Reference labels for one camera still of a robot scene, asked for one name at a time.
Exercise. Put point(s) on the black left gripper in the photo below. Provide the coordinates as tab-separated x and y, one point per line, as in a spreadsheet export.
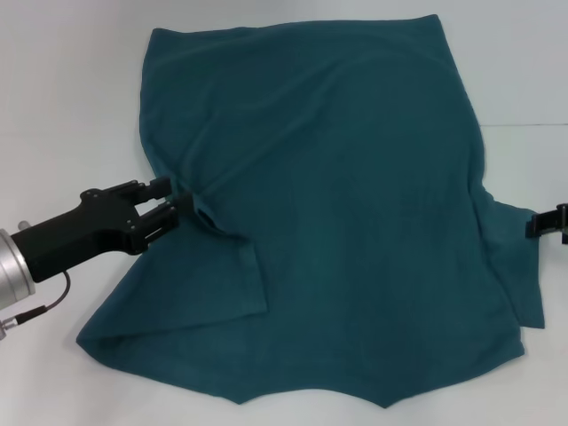
75	235

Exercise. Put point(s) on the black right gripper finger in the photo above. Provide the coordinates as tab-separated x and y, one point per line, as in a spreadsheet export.
548	223

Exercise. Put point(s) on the teal blue shirt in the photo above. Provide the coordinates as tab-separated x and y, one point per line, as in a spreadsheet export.
333	177

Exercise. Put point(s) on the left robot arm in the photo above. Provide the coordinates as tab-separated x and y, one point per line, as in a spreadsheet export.
15	270

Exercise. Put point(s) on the silver stud on left gripper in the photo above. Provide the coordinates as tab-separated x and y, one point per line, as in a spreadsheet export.
25	226

